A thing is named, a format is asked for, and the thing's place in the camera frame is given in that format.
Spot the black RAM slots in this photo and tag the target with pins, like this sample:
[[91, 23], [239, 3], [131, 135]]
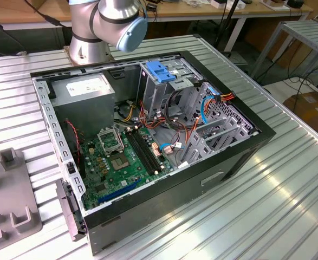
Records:
[[143, 151]]

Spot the brown cardboard box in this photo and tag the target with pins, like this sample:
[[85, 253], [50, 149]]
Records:
[[310, 108]]

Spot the grey card retention latch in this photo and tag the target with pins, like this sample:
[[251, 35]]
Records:
[[66, 205]]

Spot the grey power supply unit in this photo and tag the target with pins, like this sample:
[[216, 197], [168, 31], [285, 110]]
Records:
[[83, 113]]

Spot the black open PC case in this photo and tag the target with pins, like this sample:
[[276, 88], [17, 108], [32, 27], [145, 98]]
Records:
[[161, 205]]

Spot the blue SATA plug with label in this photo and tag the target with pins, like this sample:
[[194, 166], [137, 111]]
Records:
[[163, 147]]

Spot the small black desk device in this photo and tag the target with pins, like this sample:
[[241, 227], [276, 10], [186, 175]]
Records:
[[295, 3]]

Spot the blue plastic drive latch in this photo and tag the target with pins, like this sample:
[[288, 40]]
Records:
[[158, 71]]

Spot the CPU socket with gold pins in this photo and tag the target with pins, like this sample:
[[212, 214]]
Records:
[[120, 162]]

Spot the grey metal optical drive cage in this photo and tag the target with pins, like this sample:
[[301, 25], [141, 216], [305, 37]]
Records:
[[153, 92]]

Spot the beige motherboard connector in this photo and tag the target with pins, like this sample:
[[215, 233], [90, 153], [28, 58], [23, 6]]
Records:
[[156, 150]]

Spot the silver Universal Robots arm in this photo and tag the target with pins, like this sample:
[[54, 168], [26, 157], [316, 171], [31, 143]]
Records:
[[85, 27]]

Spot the grey parts rack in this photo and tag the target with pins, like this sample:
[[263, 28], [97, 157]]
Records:
[[9, 189]]

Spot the wooden desk with white legs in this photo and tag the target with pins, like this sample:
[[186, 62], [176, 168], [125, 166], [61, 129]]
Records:
[[202, 10]]

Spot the grey metal disk bay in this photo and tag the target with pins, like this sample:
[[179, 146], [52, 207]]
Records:
[[221, 140]]

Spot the black case fan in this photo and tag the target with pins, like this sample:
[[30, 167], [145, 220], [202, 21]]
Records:
[[72, 140]]

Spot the green motherboard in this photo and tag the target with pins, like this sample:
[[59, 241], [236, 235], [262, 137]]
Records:
[[99, 173]]

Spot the metal slat side table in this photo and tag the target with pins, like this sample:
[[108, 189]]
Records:
[[310, 35]]

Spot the blue expansion slot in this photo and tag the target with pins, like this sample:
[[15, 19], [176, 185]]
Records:
[[120, 191]]

